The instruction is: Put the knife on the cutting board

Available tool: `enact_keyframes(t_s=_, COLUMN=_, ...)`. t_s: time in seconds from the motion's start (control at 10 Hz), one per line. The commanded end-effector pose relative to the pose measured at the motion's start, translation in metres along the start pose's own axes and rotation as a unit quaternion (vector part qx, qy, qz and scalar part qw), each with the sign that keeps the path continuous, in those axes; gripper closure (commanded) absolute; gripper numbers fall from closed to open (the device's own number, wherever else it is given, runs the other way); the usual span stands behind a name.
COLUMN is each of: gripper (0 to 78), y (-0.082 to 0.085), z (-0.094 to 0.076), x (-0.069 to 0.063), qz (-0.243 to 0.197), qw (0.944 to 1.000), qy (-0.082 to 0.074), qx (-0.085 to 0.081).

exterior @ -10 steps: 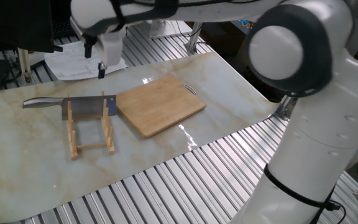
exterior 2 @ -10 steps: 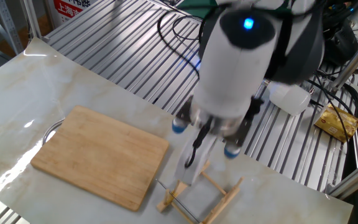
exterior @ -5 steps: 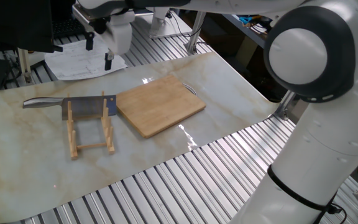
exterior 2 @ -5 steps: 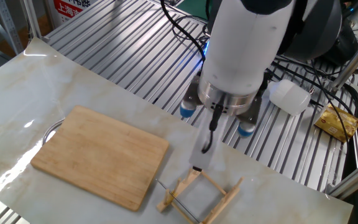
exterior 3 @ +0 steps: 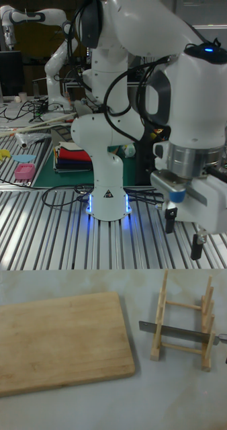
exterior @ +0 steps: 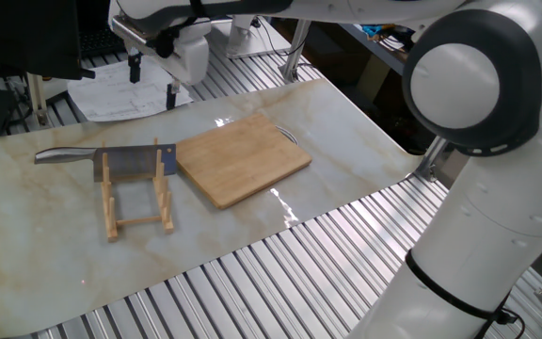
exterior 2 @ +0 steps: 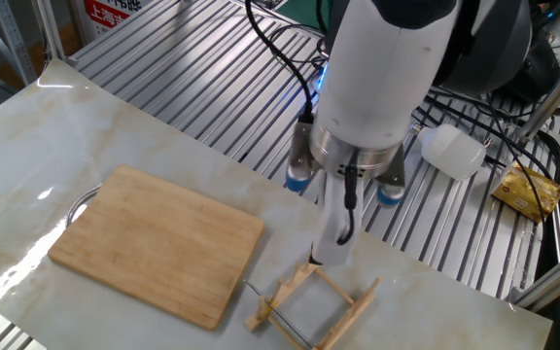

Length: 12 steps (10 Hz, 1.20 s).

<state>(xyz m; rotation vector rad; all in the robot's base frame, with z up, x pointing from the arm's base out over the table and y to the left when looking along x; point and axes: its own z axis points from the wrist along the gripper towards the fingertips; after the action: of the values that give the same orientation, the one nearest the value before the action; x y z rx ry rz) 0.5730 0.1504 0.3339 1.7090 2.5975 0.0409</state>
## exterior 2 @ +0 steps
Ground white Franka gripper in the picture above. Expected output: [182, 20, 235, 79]
[306, 170, 360, 267]

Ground grey perforated shelf upright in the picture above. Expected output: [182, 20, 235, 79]
[0, 0, 38, 87]

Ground red and white sign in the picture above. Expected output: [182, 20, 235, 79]
[83, 0, 148, 44]

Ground wooden cutting board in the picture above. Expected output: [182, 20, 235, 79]
[47, 163, 265, 332]

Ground gold foil packet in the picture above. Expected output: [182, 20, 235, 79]
[491, 162, 560, 224]

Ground wooden dish rack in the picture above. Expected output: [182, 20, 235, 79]
[244, 261, 382, 350]

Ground aluminium frame post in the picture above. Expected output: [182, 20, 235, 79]
[515, 41, 560, 143]
[508, 240, 560, 313]
[34, 0, 70, 64]

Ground white plastic bottle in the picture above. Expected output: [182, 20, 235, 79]
[410, 122, 488, 182]

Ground black camera cable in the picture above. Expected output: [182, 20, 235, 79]
[244, 0, 316, 125]

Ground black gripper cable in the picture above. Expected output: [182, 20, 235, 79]
[336, 164, 360, 246]

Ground silver wrist camera blue caps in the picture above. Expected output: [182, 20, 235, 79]
[285, 121, 318, 193]
[373, 144, 407, 210]

